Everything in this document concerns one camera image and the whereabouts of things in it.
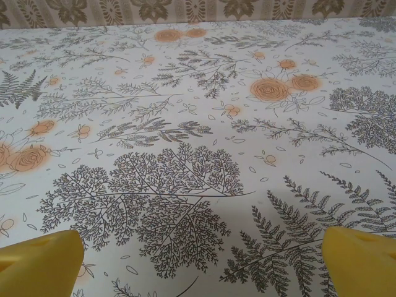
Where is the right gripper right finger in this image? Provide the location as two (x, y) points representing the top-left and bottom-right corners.
(321, 226), (396, 297)

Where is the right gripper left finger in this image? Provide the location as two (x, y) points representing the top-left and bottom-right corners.
(0, 230), (85, 297)

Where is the floral patterned tablecloth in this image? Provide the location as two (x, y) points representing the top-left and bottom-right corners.
(0, 17), (396, 297)

